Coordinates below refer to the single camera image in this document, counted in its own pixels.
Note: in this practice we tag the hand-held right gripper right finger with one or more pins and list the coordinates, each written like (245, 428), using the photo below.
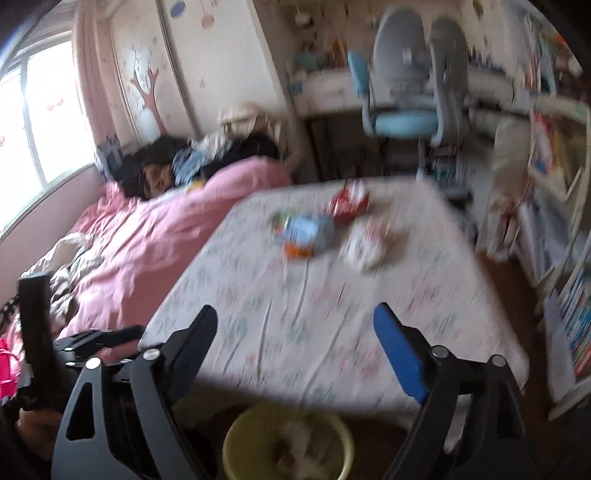
(401, 355)

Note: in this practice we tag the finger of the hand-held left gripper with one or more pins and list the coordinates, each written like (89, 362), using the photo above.
(115, 364)
(104, 337)

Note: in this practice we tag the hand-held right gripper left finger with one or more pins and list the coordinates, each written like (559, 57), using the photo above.
(194, 344)

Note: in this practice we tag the yellow waste bin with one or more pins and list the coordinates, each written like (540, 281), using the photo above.
(240, 443)

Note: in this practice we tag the white tissue wad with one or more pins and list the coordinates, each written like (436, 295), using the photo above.
(298, 438)

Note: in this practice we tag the magenta cloth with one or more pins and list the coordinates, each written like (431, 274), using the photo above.
(9, 369)

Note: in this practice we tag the beige crumpled blanket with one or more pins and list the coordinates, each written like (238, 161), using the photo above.
(69, 277)

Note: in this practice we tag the pink duvet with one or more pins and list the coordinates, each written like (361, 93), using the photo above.
(175, 240)

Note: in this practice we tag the white plastic bag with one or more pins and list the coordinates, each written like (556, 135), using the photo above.
(364, 247)

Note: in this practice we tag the curled orange peel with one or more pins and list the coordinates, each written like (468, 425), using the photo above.
(299, 250)

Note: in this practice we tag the light blue printed packet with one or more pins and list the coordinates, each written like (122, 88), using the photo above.
(307, 230)

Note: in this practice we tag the yellow printed paper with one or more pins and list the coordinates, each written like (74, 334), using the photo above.
(196, 185)

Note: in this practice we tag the red snack packet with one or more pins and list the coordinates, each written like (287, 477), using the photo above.
(347, 203)

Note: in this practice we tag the brown garment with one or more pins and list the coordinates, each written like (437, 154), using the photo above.
(154, 177)

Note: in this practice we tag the black clothes pile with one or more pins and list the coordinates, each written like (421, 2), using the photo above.
(134, 168)

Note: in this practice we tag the blue denim garment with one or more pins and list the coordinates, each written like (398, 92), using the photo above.
(189, 166)

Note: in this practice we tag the white grey garment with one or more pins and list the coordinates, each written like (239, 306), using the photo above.
(214, 143)

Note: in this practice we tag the window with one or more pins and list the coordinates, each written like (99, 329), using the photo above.
(37, 129)

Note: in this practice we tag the white bookshelf with books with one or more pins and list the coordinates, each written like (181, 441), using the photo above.
(554, 207)

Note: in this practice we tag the beige cloth bag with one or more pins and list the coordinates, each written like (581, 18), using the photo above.
(242, 117)

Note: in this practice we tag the blue grey desk chair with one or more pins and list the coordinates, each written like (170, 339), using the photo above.
(406, 83)

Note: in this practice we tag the white desk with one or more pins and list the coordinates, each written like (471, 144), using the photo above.
(332, 90)

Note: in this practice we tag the white wardrobe with tree decal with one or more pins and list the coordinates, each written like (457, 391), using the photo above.
(194, 60)

